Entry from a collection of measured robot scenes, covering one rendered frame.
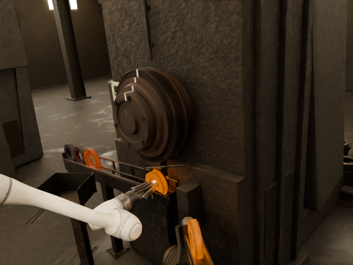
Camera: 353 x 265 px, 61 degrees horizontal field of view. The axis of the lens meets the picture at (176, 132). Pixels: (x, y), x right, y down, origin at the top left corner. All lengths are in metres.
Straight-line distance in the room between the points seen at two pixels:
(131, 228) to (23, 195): 0.43
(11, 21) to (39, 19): 8.01
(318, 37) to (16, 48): 3.18
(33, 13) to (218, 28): 10.88
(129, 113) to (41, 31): 10.65
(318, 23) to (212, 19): 0.66
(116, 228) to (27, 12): 10.90
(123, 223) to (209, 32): 0.86
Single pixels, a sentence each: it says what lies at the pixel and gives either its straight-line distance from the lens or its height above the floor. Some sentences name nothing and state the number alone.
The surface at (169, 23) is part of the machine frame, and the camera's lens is 1.45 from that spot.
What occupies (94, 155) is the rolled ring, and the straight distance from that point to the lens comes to 2.14.
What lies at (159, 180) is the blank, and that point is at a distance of 1.57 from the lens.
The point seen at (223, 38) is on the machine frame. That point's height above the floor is 1.46.
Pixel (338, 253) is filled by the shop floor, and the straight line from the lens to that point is 2.42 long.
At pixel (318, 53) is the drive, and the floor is 1.32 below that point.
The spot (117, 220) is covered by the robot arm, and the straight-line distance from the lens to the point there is 1.30.
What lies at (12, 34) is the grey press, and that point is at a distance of 3.95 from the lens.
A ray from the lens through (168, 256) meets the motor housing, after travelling 1.50.
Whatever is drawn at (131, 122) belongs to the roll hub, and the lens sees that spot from 1.40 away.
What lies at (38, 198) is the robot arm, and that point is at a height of 0.94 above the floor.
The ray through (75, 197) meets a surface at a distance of 1.94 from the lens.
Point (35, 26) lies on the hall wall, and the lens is 11.89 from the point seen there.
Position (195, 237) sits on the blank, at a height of 0.76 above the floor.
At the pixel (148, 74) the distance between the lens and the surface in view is 1.37.
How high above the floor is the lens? 1.50
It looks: 19 degrees down
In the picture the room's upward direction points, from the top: 5 degrees counter-clockwise
